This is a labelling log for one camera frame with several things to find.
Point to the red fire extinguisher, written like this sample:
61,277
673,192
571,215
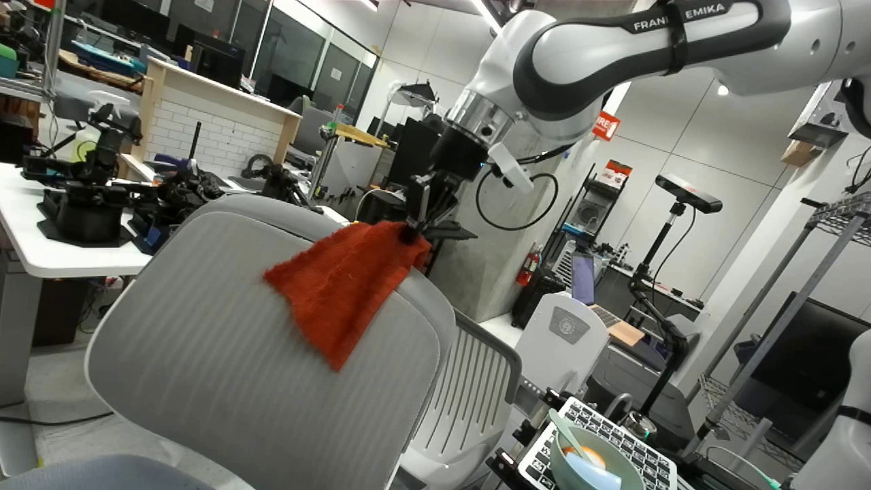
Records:
530,267

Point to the teal bowl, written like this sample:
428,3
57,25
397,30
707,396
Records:
585,460

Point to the grey mesh chair right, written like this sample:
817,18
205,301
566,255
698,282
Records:
202,351

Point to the red terry towel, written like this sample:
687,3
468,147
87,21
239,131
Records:
337,287

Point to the black camera rig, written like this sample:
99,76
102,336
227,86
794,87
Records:
81,200

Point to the white brick panel box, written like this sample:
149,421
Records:
221,130

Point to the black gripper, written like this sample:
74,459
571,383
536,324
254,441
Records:
453,162

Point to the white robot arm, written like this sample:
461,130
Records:
552,74

